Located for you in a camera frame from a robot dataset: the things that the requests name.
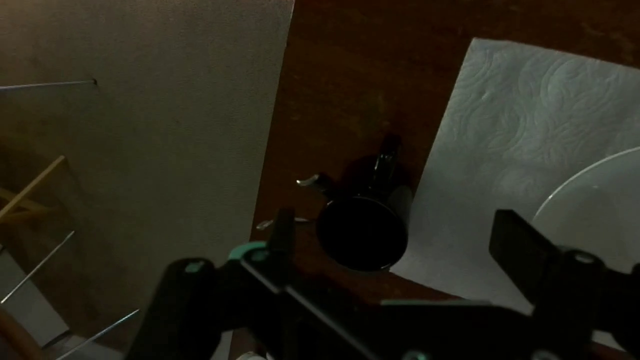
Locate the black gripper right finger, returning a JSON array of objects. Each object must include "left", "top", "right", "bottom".
[{"left": 489, "top": 208, "right": 567, "bottom": 309}]

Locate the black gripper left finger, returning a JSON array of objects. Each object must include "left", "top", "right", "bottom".
[{"left": 268, "top": 206, "right": 299, "bottom": 288}]

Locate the black mug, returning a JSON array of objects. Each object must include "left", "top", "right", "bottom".
[{"left": 316, "top": 132, "right": 419, "bottom": 275}]

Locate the white plate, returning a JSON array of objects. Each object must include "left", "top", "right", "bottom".
[{"left": 532, "top": 144, "right": 640, "bottom": 276}]

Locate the white paper towel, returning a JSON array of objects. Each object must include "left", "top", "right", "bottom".
[{"left": 389, "top": 36, "right": 640, "bottom": 316}]

